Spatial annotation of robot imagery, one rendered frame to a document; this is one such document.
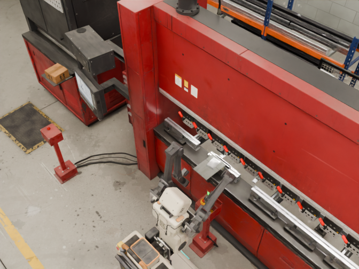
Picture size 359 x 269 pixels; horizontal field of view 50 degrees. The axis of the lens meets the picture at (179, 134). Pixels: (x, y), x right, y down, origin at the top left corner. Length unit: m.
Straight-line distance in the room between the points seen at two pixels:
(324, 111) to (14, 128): 4.39
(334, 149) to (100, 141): 3.44
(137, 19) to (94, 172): 2.36
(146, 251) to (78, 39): 1.97
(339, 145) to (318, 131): 0.16
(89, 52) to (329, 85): 1.99
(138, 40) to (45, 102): 3.01
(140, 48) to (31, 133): 2.70
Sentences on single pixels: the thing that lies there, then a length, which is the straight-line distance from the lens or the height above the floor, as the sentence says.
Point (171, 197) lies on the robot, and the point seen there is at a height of 1.37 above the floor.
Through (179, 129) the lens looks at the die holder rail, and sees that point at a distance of 4.05.
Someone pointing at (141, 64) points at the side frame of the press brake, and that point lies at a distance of 3.57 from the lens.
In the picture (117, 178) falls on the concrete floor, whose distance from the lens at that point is 4.91.
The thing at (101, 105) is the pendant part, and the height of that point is 1.41.
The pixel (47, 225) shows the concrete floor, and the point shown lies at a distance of 4.73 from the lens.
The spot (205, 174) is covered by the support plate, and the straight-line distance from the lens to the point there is 3.64.
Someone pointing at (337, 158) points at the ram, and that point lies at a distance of 2.74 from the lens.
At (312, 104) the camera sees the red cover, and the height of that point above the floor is 2.24.
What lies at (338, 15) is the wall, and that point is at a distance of 7.42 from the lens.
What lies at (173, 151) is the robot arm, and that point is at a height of 1.62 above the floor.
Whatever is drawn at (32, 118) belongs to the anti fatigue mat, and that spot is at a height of 0.01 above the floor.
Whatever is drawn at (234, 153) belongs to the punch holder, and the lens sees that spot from 3.47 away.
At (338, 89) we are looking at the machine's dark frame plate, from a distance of 2.68.
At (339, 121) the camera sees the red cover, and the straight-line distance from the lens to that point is 2.54.
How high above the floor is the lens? 3.91
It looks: 47 degrees down
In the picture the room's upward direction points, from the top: straight up
